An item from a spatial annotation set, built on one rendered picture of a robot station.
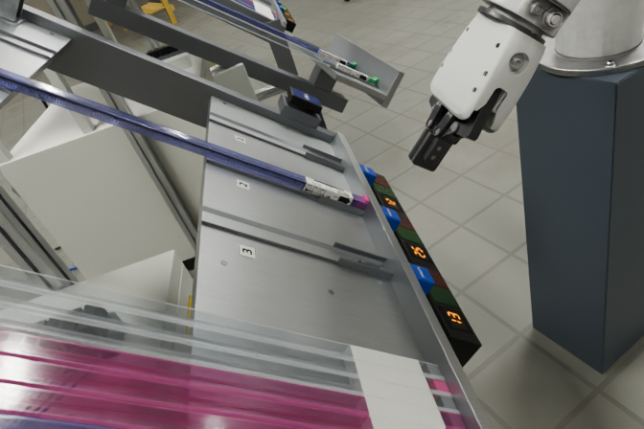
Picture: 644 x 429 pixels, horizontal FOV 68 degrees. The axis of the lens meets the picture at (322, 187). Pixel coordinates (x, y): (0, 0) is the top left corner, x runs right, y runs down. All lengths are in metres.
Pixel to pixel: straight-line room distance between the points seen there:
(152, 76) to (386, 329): 0.45
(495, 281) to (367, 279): 1.01
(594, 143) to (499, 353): 0.62
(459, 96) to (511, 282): 0.98
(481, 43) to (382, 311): 0.28
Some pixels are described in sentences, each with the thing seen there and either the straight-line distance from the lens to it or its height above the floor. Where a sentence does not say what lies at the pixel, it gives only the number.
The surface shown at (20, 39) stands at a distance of 0.64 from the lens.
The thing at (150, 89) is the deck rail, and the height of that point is 0.89.
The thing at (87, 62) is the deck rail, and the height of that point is 0.95.
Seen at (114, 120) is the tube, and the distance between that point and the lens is 0.50.
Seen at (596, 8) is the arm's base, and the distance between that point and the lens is 0.82.
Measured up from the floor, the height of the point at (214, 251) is 0.84.
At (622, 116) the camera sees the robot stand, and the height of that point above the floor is 0.64.
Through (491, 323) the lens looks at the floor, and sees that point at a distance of 1.35.
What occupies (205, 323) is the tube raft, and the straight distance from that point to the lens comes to 0.31.
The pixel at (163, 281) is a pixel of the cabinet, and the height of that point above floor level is 0.62.
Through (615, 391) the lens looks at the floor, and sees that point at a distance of 1.26.
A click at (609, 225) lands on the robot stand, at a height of 0.43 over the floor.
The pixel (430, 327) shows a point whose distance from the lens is 0.42.
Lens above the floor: 1.06
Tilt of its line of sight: 32 degrees down
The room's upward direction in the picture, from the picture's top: 20 degrees counter-clockwise
